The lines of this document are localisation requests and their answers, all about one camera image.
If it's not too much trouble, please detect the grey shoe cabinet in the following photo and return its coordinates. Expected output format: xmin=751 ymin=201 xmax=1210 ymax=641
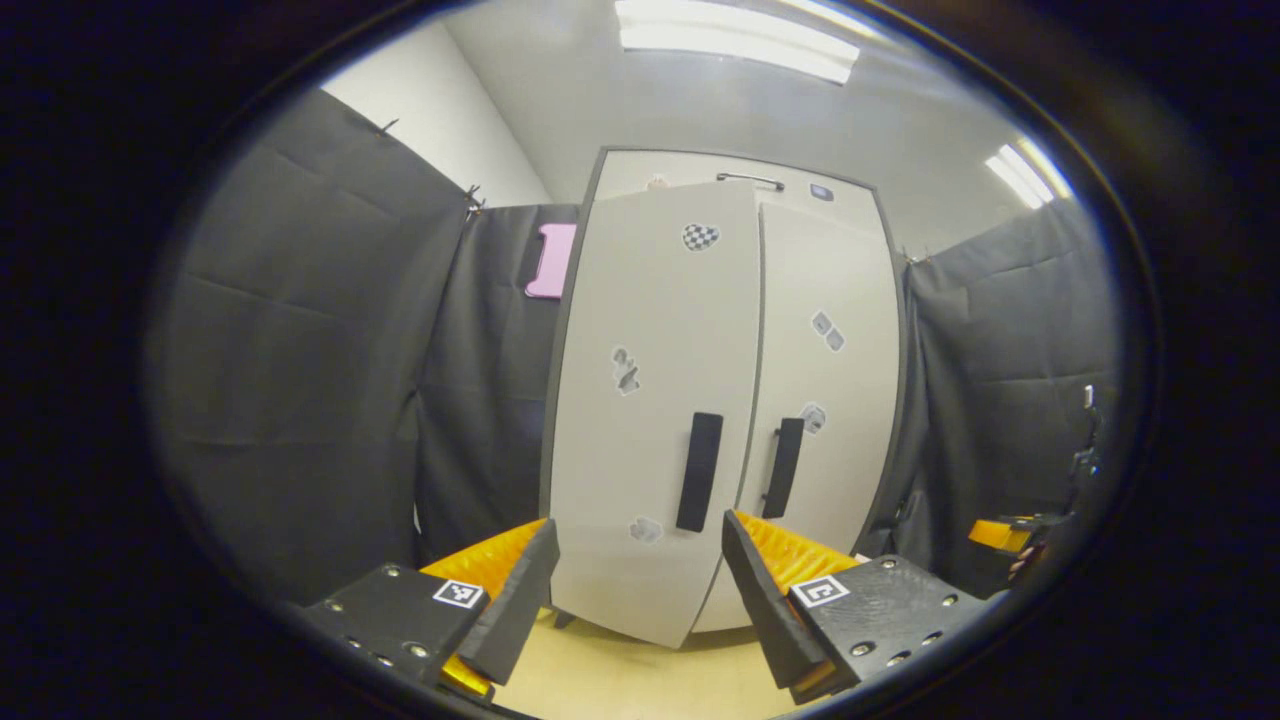
xmin=540 ymin=147 xmax=909 ymax=649

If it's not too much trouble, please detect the black tripod stand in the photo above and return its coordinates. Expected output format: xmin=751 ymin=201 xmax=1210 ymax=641
xmin=1065 ymin=385 xmax=1106 ymax=516

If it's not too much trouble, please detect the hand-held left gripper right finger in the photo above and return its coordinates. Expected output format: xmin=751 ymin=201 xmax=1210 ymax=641
xmin=722 ymin=507 xmax=991 ymax=706

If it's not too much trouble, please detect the large ceiling light panel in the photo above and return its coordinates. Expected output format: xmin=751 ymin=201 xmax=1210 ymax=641
xmin=613 ymin=0 xmax=861 ymax=86

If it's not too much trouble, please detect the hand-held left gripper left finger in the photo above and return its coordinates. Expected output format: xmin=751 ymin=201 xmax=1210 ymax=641
xmin=300 ymin=517 xmax=561 ymax=701

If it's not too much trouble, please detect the small ceiling light panel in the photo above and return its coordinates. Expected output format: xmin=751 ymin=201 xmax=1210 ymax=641
xmin=985 ymin=138 xmax=1076 ymax=209

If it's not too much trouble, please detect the grey shoe cabinet door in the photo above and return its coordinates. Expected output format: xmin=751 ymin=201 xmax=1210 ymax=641
xmin=692 ymin=203 xmax=901 ymax=633
xmin=548 ymin=180 xmax=763 ymax=649

